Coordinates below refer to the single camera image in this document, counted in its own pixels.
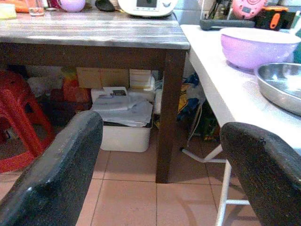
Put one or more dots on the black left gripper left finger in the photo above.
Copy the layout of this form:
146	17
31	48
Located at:
51	179

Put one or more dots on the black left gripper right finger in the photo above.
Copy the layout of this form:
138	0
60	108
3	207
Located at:
265	174

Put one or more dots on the red plastic stool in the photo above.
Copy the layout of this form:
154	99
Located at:
16	122

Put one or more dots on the white plastic storage bin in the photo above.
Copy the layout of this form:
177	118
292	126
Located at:
127	137

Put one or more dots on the white folding table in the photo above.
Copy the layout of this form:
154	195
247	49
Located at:
235	89

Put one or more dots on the stainless steel round pan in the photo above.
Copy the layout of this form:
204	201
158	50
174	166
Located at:
279	84

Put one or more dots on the red and yellow package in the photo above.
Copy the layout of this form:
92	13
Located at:
74	90

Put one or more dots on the white paper stack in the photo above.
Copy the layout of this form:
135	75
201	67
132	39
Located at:
124	109

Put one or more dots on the blue and yellow plastic bag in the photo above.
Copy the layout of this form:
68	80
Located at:
189	96

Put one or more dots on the brown cardboard box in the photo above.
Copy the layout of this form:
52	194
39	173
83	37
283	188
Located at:
102	77

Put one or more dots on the large purple plastic bowl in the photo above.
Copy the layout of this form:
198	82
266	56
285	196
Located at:
254	47

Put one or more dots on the dark brown wooden table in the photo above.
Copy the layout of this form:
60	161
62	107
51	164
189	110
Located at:
94	30

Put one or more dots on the black and orange device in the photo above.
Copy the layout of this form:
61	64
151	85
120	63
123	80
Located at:
274	20

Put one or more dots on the dark grey flat bar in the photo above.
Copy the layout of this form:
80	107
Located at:
225	24

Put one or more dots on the pink round gadget with display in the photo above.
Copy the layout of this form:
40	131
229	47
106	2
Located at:
248	8

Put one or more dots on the clear drinking glass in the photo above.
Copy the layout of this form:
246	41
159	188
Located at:
36	7

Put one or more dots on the yellow-green plastic container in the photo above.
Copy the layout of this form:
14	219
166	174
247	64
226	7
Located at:
7	11

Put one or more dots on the small purple bowl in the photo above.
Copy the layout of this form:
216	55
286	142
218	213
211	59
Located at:
72	5

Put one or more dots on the black ladle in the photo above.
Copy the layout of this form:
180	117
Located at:
104	5

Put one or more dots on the white kitchen appliance with display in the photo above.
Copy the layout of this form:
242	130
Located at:
148	7

